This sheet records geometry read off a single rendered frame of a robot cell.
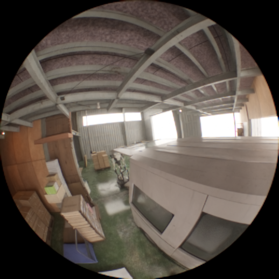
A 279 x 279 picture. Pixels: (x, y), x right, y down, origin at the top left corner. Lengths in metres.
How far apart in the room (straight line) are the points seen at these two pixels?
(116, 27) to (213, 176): 1.12
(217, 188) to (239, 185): 0.10
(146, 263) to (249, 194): 1.91
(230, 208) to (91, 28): 1.28
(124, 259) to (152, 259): 0.48
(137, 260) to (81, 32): 2.92
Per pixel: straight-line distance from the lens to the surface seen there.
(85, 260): 2.22
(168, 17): 0.93
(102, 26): 0.89
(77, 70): 1.10
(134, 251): 2.15
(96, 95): 1.50
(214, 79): 1.65
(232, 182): 0.42
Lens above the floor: 2.07
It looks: 5 degrees down
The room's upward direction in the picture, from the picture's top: 8 degrees counter-clockwise
